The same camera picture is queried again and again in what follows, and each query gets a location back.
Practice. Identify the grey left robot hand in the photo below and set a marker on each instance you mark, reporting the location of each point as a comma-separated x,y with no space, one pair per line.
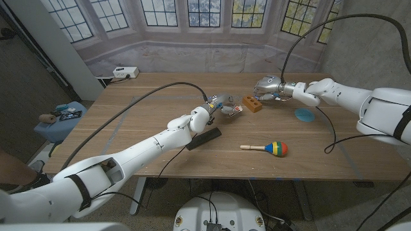
221,101

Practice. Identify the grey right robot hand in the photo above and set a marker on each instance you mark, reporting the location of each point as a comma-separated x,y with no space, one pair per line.
273,85

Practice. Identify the red and white match box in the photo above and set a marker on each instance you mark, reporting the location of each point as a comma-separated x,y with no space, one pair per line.
237,110

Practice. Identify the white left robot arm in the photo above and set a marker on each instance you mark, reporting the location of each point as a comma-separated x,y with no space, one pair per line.
138,150

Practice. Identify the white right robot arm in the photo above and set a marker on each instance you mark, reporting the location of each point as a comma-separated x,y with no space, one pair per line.
369,106

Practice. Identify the orange wooden block with holes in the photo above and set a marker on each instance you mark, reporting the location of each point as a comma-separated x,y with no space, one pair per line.
252,104

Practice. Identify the black rectangular bar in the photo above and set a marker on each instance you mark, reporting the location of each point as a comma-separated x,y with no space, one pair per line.
205,138

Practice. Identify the teal round disc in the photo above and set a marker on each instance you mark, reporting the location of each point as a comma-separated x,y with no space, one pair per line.
305,115

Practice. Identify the printed window backdrop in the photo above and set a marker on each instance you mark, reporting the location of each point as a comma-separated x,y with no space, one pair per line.
205,57

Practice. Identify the colourful wooden maraca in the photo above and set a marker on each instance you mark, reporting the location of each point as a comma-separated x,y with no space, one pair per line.
277,149

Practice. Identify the white power strip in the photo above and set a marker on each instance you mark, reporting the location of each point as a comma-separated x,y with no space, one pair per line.
126,72

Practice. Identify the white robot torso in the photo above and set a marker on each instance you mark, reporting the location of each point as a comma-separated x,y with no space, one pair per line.
231,208

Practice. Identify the grey table leg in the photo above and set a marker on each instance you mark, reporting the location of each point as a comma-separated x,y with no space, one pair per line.
303,199

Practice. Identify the white table leg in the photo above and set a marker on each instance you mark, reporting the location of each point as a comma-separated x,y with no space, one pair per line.
138,195

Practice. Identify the small white gadget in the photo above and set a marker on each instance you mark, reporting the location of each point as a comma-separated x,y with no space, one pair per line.
71,109

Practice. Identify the teal small case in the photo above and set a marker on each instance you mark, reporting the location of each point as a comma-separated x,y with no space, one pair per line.
62,107

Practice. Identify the blue stool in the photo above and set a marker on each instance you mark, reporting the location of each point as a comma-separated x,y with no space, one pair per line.
54,130

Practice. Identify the white pillar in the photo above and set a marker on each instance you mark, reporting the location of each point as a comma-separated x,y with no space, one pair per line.
57,48

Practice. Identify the person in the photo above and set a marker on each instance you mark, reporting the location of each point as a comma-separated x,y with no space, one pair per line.
14,173

